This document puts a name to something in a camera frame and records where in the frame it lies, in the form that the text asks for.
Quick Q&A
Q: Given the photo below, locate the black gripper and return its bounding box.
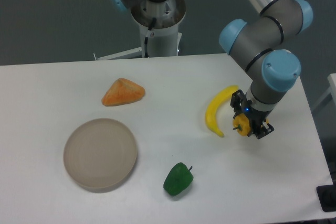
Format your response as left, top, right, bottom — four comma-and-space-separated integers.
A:
230, 90, 274, 139

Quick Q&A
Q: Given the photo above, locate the yellow bell pepper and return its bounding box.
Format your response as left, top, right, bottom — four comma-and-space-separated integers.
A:
233, 113, 251, 136

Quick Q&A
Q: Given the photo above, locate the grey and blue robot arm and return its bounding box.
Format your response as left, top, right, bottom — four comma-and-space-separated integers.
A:
113, 0, 313, 138

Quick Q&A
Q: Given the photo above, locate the green bell pepper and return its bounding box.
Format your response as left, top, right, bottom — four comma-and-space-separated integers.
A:
163, 162, 194, 196

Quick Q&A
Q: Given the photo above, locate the beige round plate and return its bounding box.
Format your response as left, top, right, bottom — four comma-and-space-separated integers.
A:
63, 118, 138, 193

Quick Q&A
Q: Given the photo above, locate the yellow banana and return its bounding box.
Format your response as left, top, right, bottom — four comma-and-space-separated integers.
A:
204, 85, 238, 137

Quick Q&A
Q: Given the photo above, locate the black device at table edge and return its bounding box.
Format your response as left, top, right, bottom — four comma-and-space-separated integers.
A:
316, 184, 336, 212

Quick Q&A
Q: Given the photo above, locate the orange triangular bread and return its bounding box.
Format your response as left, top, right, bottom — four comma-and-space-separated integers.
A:
101, 78, 145, 106

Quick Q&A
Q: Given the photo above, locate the white frame at right edge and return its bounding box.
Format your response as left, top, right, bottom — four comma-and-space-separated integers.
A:
311, 73, 335, 116

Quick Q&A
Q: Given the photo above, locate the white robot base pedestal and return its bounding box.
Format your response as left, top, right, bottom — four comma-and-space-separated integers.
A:
95, 0, 186, 60

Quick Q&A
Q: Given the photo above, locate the black cable on pedestal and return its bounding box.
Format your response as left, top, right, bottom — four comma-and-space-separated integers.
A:
143, 17, 158, 58

